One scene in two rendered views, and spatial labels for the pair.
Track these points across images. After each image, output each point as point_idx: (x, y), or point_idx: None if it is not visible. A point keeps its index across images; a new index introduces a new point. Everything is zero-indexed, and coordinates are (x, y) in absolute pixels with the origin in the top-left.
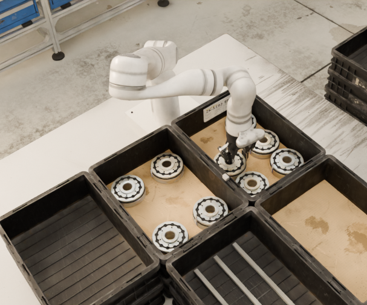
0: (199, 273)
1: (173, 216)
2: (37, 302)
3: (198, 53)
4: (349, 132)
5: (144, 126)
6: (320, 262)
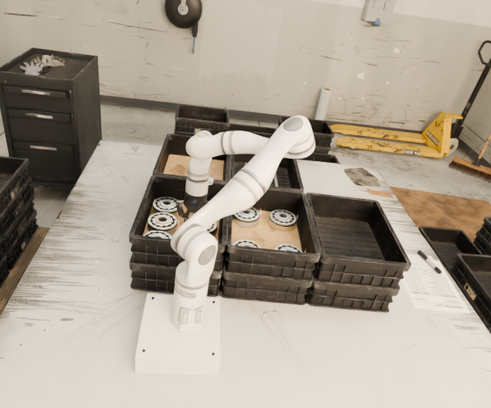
0: None
1: (267, 231)
2: None
3: None
4: (65, 235)
5: (217, 328)
6: (227, 155)
